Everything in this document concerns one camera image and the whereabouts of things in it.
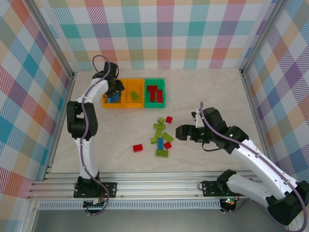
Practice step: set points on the small green lego brick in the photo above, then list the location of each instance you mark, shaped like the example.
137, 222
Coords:
154, 140
161, 120

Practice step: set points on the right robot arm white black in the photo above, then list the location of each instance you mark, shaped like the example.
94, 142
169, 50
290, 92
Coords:
260, 164

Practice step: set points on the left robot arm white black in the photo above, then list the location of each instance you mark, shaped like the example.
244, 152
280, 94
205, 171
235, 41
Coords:
84, 157

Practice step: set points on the orange bin with blue bricks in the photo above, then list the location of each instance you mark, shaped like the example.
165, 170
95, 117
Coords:
113, 105

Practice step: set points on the orange bin with green bricks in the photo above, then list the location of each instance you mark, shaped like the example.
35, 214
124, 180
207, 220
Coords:
132, 105

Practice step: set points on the green plastic bin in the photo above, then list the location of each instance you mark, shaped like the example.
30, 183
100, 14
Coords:
154, 105

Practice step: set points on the left green circuit board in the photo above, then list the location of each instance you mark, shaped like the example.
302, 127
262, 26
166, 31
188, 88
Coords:
96, 201

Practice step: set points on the right aluminium side rail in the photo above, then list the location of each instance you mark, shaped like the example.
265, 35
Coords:
258, 120

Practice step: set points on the aluminium side rail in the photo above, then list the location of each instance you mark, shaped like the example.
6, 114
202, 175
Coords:
258, 120
60, 125

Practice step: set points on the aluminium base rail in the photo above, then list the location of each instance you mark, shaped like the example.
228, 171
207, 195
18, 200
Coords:
157, 186

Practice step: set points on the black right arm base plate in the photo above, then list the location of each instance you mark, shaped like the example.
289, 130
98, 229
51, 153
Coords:
208, 188

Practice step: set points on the left aluminium side rail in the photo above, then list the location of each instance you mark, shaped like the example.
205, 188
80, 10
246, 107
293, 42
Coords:
60, 125

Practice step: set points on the left aluminium corner post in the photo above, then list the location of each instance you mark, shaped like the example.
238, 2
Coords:
54, 39

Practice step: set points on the aluminium corner post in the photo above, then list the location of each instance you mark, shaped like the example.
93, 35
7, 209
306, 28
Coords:
54, 39
263, 36

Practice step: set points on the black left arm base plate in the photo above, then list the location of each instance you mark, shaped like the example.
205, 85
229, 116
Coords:
109, 189

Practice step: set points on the right aluminium corner post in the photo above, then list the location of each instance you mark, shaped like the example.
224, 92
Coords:
263, 36

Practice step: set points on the left lower aluminium post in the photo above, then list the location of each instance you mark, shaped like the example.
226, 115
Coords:
32, 217

